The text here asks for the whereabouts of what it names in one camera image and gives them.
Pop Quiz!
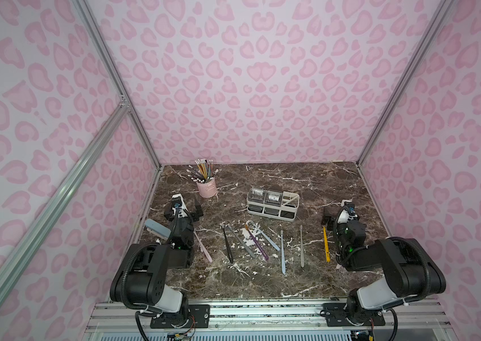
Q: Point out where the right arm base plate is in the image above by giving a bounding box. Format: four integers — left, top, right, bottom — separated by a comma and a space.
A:
320, 302, 385, 328

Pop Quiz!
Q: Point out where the bundle of coloured pencils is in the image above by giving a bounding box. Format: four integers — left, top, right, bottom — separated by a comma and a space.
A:
186, 159, 216, 184

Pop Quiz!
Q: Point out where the aluminium front rail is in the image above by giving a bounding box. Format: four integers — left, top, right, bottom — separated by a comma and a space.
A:
81, 298, 459, 341

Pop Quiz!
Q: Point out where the cream toothbrush holder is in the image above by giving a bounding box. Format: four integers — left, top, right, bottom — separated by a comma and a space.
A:
247, 188, 300, 222

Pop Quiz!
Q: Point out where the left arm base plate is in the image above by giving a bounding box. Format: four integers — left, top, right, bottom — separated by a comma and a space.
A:
149, 304, 211, 329

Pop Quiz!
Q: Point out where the yellow toothbrush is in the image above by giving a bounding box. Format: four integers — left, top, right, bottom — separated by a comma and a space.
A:
322, 226, 331, 263

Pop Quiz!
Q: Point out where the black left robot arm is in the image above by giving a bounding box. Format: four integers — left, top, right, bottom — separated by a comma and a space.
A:
110, 194, 203, 321

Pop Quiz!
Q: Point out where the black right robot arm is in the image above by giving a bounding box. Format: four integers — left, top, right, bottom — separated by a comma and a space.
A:
321, 200, 446, 325

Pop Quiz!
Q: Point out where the pink metal pencil bucket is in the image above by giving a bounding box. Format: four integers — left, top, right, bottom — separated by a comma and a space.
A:
196, 178, 218, 198

